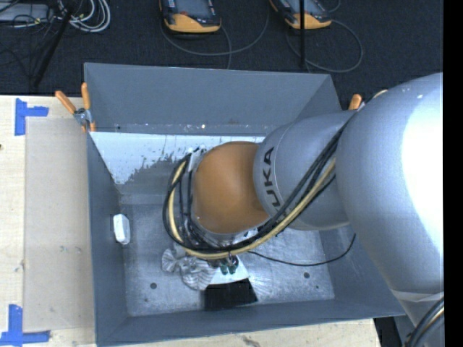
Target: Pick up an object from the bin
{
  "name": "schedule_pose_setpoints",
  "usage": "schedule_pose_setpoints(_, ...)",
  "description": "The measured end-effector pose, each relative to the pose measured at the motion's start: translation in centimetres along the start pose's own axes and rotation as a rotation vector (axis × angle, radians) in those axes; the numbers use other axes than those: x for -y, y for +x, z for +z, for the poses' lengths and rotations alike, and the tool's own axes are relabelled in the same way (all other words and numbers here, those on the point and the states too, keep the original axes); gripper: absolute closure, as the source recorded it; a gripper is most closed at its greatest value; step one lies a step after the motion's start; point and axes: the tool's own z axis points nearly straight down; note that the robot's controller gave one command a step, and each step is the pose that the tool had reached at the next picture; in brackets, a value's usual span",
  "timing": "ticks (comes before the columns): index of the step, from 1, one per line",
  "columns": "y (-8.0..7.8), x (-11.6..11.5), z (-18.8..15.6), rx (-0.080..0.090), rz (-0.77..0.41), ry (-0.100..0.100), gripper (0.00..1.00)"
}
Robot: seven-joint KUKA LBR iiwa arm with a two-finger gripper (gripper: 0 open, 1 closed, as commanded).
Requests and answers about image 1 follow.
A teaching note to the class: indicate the striped grey white cloth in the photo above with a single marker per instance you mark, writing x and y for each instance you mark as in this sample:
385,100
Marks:
197,278

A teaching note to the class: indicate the black and white brush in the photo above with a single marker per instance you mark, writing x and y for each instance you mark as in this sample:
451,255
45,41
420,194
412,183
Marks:
229,296

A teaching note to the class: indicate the white rounded block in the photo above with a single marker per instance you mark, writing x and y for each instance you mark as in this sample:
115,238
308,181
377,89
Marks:
121,228

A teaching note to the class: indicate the pale wood flat board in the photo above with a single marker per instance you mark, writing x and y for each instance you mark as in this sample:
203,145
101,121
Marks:
54,201

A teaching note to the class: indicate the grey metal bin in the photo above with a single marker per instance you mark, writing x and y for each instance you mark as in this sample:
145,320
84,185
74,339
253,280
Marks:
159,96

